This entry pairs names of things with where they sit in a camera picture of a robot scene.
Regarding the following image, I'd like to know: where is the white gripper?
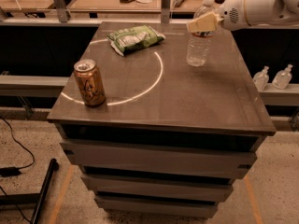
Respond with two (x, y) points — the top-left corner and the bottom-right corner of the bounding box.
(187, 0), (249, 34)

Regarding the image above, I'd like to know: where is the clear plastic water bottle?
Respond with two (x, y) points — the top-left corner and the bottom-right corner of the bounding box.
(186, 0), (215, 67)

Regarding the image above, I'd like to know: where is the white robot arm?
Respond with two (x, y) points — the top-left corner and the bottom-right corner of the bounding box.
(187, 0), (299, 34)

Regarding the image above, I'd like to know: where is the orange soda can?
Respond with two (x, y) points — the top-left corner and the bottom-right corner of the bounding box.
(74, 59), (106, 106)

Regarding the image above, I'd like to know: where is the green chip bag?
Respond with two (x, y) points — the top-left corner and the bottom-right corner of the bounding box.
(107, 25), (165, 56)

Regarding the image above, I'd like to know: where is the grey drawer cabinet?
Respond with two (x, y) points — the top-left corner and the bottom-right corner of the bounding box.
(49, 22), (275, 218)

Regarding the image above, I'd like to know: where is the black stand leg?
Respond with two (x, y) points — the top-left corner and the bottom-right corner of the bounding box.
(0, 159), (59, 224)

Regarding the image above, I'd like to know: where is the black power adapter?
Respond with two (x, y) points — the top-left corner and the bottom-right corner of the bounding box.
(0, 167), (21, 177)

